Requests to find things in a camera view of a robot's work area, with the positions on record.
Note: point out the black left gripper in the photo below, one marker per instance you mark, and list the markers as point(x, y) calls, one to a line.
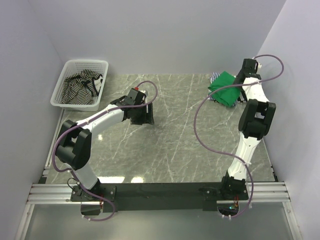
point(147, 117)

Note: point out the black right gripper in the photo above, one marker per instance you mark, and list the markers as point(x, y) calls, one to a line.
point(240, 73)

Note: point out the green tank top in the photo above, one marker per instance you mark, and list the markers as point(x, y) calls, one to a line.
point(225, 88)

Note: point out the striped clothes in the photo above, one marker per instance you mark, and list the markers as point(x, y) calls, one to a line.
point(81, 88)

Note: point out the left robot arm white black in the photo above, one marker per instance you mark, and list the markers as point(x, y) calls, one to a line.
point(74, 144)

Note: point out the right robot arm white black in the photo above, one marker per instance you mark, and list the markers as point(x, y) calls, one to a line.
point(254, 124)

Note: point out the blue striped folded tank top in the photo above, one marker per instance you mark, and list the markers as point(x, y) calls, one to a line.
point(213, 78)

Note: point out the black white striped folded top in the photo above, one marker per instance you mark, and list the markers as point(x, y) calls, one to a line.
point(242, 96)

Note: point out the white plastic laundry basket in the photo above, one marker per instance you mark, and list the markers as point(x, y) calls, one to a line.
point(74, 66)

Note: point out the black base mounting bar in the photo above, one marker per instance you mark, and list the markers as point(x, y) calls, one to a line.
point(169, 196)

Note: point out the aluminium rail frame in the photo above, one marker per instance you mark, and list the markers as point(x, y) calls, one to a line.
point(60, 194)

